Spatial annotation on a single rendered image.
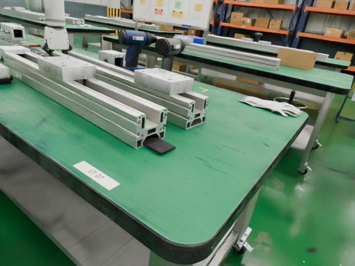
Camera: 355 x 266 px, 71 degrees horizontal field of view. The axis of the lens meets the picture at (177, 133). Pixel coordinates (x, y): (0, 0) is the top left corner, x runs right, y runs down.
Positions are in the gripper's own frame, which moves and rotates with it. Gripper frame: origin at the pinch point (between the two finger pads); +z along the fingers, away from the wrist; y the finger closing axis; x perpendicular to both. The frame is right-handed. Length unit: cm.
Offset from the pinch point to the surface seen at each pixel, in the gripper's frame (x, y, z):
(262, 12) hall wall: -336, -1010, -81
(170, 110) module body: 80, 6, -1
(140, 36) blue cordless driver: 40.2, -16.8, -17.0
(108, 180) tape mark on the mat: 93, 37, 3
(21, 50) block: 6.7, 18.3, -5.8
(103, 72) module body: 46.1, 6.0, -4.8
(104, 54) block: 16.2, -15.2, -5.2
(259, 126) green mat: 100, -17, 3
